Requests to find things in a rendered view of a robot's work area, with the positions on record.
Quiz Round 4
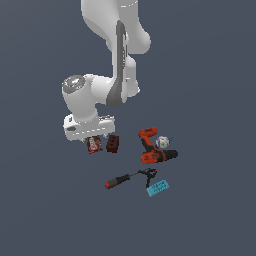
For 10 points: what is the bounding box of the white grey ball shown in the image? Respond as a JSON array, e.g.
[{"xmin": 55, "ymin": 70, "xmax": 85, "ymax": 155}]
[{"xmin": 155, "ymin": 135, "xmax": 170, "ymax": 150}]

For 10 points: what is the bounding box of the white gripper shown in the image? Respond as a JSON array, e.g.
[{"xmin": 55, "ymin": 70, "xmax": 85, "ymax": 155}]
[{"xmin": 63, "ymin": 113, "xmax": 117, "ymax": 144}]

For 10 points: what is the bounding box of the red white food box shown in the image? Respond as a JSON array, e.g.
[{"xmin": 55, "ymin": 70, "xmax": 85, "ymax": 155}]
[{"xmin": 86, "ymin": 135, "xmax": 104, "ymax": 155}]

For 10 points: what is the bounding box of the light blue flat box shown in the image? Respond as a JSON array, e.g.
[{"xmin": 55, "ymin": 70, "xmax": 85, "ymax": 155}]
[{"xmin": 147, "ymin": 179, "xmax": 170, "ymax": 198}]

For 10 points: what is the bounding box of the black spring clamp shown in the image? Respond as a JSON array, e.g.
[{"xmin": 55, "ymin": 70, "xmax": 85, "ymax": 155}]
[{"xmin": 137, "ymin": 167, "xmax": 159, "ymax": 189}]

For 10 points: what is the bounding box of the black red-tipped screwdriver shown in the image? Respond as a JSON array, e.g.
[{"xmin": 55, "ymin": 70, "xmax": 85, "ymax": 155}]
[{"xmin": 104, "ymin": 171, "xmax": 141, "ymax": 190}]

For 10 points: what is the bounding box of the dark brown toy brick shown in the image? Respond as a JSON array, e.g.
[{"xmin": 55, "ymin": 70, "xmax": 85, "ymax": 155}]
[{"xmin": 105, "ymin": 134, "xmax": 121, "ymax": 154}]

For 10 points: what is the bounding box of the orange black power drill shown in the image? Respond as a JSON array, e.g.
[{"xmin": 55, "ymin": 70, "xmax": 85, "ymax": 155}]
[{"xmin": 138, "ymin": 126, "xmax": 179, "ymax": 165}]

